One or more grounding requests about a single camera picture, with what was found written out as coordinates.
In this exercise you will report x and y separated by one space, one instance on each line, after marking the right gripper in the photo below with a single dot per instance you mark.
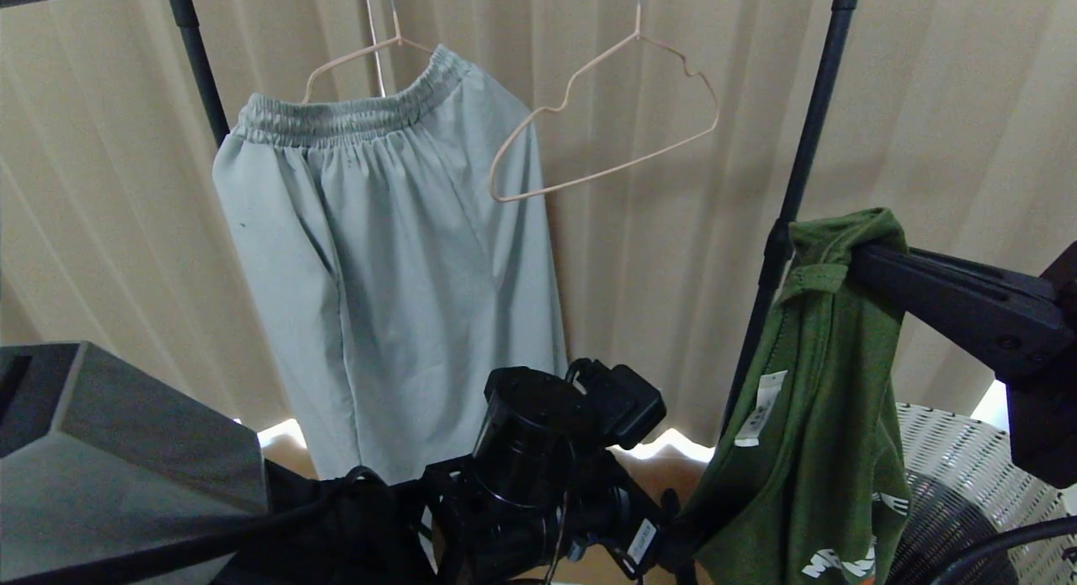
1047 425

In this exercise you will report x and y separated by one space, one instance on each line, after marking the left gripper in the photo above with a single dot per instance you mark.
639 534

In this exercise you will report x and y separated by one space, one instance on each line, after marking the green garment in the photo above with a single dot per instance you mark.
816 450

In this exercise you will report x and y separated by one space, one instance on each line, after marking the pale grey shorts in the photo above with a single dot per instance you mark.
404 273

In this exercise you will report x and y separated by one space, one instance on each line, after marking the pink clothes hanger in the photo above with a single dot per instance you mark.
353 56
606 171

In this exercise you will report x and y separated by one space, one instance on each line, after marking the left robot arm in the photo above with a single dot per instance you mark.
126 450

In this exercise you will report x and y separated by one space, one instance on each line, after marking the white laundry basket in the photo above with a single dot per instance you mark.
959 459

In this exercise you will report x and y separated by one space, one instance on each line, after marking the black clothes rack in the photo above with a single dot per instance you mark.
799 172

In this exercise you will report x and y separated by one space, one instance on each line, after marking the beige curtain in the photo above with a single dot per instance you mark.
942 105

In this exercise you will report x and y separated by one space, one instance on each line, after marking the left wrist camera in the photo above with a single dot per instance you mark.
627 404

